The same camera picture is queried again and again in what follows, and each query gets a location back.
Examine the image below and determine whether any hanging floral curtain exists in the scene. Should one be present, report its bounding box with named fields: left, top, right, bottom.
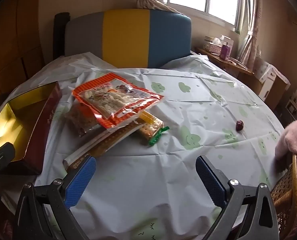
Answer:
left=237, top=0, right=263, bottom=68

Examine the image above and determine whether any wicker chair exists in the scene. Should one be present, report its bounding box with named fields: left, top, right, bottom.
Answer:
left=270, top=152, right=297, bottom=240

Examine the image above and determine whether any glittery tissue box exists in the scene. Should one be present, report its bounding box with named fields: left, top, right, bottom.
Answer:
left=204, top=37, right=223, bottom=54

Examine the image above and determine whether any long white snack packet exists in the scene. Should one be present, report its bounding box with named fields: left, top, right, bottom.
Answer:
left=63, top=120, right=145, bottom=173

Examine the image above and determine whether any orange snack bag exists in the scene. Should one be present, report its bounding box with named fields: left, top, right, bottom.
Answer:
left=72, top=72, right=165, bottom=129

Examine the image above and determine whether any pink fleece cloth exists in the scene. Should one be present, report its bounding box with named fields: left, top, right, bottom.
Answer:
left=274, top=120, right=297, bottom=178

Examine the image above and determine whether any small white box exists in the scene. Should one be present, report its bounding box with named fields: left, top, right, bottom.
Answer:
left=221, top=35, right=234, bottom=46

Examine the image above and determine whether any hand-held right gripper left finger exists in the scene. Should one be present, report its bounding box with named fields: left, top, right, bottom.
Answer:
left=13, top=155, right=97, bottom=240

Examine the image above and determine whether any purple box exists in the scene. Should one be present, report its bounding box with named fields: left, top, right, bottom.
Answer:
left=220, top=44, right=233, bottom=60

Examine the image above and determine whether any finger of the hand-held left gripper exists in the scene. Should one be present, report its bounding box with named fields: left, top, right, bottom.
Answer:
left=0, top=142, right=16, bottom=188

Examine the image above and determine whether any white cardboard box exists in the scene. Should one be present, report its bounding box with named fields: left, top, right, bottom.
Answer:
left=254, top=57, right=291, bottom=103

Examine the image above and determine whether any clear sesame snack bag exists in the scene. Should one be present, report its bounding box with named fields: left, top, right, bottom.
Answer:
left=65, top=102, right=106, bottom=138

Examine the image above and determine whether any grey yellow blue sofa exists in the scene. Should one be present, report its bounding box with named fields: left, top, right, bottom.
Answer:
left=65, top=9, right=191, bottom=68

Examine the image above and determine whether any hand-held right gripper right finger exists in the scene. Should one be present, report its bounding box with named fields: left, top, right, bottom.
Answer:
left=196, top=156, right=280, bottom=240

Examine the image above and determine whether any maroon gift box gold interior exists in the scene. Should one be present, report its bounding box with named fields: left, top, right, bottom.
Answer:
left=0, top=81, right=63, bottom=175

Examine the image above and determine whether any green cracker packet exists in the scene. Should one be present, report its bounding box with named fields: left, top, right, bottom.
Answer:
left=137, top=111, right=169, bottom=146

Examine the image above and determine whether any wooden cabinet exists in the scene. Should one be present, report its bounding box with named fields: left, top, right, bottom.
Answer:
left=0, top=0, right=45, bottom=105

